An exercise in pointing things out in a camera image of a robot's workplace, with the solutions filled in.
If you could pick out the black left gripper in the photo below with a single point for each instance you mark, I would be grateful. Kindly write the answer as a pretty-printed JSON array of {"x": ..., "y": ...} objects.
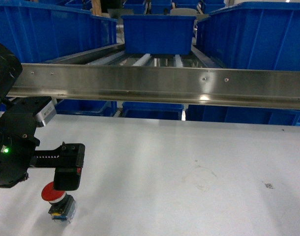
[{"x": 67, "y": 160}]

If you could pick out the red emergency stop button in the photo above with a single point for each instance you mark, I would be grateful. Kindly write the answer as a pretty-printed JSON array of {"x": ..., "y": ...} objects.
[{"x": 63, "y": 205}]

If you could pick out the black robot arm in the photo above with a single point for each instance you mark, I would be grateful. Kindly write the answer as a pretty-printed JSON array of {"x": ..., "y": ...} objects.
[{"x": 18, "y": 144}]

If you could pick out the blue bin left shelf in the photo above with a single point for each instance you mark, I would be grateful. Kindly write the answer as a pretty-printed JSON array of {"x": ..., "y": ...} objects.
[{"x": 36, "y": 32}]

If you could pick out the blue bin shelf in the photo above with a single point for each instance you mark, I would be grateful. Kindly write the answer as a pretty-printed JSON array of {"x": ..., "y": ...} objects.
[
  {"x": 36, "y": 32},
  {"x": 253, "y": 35},
  {"x": 158, "y": 34}
]

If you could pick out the blue bin centre shelf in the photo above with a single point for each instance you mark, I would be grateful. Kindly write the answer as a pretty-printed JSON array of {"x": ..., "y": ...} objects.
[{"x": 158, "y": 34}]

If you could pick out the blue bin right shelf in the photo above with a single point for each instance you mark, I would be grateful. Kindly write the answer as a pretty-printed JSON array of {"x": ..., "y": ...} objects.
[{"x": 253, "y": 35}]

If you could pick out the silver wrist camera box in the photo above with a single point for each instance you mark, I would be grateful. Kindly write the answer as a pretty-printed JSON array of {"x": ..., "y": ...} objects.
[{"x": 44, "y": 116}]

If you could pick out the stainless steel shelf rail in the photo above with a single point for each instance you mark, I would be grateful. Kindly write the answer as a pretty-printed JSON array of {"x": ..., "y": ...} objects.
[{"x": 206, "y": 86}]

